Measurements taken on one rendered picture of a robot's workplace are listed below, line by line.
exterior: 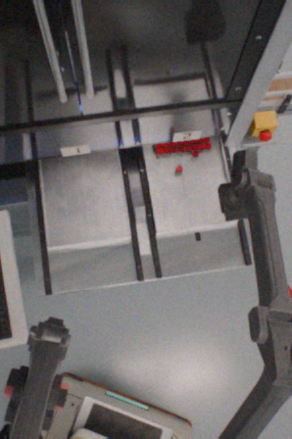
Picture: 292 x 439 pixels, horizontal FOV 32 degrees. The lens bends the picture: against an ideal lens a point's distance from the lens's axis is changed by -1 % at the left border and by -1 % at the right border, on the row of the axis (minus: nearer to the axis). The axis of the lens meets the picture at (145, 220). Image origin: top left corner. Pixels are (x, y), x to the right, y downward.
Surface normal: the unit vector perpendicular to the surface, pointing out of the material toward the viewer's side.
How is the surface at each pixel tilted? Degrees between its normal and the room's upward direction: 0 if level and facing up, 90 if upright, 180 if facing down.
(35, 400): 41
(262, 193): 27
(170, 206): 0
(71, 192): 0
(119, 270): 0
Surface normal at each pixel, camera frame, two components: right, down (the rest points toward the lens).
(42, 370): 0.29, -0.77
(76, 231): 0.03, -0.25
